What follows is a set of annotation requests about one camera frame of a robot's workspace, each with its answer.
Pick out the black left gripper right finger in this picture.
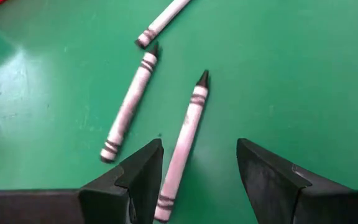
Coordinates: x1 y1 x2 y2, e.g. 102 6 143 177
236 138 358 224

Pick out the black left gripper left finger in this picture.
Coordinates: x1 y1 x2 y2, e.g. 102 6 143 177
0 138 165 224

